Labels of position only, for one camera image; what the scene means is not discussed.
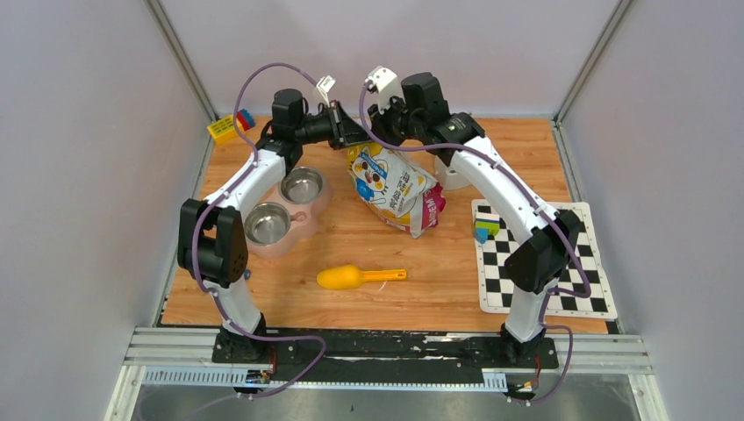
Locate pink double bowl stand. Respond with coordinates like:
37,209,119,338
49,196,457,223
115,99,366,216
244,167,333,260

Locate steel bowl far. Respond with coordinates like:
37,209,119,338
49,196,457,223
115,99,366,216
278,167,325,204

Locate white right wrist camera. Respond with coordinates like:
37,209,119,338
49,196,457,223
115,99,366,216
364,66,404,114

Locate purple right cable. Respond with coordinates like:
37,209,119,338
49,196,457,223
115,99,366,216
358,81,593,407

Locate steel bowl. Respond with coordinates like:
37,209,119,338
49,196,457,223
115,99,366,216
278,167,325,204
244,202,291,246

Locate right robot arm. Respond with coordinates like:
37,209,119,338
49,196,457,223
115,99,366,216
359,67,582,367

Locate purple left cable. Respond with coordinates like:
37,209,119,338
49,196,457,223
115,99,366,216
190,61,328,401

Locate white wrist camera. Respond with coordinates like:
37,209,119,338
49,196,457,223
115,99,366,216
313,75,336,107
364,66,404,114

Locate checkerboard mat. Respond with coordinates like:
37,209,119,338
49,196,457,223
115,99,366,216
471,199,619,321

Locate yellow food scoop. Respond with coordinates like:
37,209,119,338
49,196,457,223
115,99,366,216
316,265,408,290

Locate white metronome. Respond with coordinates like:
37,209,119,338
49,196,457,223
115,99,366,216
433,157,471,190

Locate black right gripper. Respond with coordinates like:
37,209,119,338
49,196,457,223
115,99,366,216
370,92,426,149

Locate green white blue blocks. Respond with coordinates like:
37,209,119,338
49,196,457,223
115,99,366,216
473,211,501,244

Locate steel bowl near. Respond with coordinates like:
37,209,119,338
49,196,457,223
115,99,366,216
244,202,291,246

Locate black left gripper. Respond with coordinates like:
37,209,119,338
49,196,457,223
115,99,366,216
294,101,376,151

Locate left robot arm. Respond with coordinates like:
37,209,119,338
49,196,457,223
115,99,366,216
176,89,369,362

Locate yellow red blue block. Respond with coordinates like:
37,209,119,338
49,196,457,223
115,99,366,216
207,109,255,146

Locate pet food bag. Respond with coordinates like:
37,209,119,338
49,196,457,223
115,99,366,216
347,142,446,239

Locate purple cable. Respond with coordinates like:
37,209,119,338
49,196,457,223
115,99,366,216
190,61,328,401
358,81,593,407

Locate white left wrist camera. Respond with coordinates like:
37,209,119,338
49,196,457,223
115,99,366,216
313,75,336,107

